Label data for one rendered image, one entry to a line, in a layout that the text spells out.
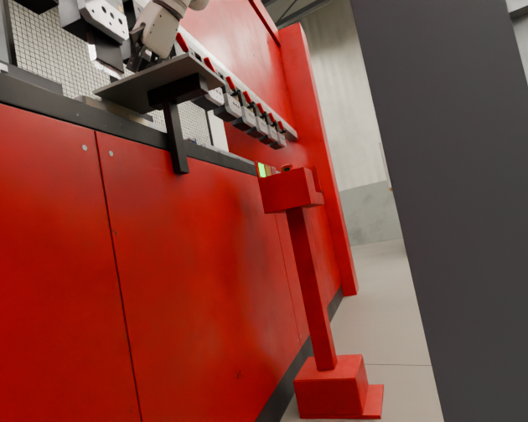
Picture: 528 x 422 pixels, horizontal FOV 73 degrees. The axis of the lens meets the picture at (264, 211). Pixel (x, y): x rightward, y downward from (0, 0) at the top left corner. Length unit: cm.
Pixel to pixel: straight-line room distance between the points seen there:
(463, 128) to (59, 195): 58
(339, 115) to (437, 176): 812
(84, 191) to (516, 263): 63
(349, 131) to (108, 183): 795
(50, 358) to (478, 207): 59
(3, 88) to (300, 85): 271
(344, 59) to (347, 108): 112
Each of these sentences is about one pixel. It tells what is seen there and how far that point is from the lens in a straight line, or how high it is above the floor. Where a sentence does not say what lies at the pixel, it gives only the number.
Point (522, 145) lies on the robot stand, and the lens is 54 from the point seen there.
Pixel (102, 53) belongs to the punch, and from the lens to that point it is 107.
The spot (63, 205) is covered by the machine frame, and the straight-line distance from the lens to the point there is 61.
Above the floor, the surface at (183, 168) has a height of 78.
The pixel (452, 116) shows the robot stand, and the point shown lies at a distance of 55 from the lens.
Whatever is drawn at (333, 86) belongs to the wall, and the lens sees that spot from 885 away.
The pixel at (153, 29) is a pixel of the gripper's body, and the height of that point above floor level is 112.
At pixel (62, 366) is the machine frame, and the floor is 47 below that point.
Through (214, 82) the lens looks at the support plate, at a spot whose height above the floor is 99.
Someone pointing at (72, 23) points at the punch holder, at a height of 118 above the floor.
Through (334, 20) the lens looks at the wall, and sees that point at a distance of 939.
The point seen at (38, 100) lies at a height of 85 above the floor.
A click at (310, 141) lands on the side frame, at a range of 301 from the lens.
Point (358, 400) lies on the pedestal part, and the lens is 123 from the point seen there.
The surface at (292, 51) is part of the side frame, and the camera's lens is 328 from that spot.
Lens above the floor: 59
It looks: 4 degrees up
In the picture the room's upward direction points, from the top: 11 degrees counter-clockwise
